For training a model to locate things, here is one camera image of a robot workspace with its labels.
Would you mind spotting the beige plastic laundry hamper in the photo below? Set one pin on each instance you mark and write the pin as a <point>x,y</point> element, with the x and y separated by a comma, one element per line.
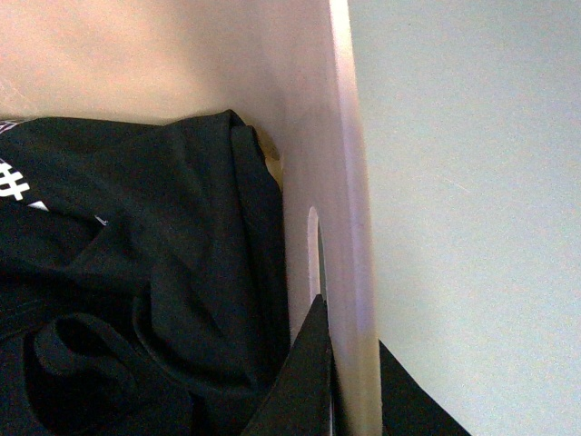
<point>287,68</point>

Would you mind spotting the black printed clothing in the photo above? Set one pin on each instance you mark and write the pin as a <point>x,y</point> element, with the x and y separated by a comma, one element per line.
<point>143,285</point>

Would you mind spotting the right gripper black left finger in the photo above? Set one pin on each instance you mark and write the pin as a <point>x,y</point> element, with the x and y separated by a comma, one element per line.
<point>300,401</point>

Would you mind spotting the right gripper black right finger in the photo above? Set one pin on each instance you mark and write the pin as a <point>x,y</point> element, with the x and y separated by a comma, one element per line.
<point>406,408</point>

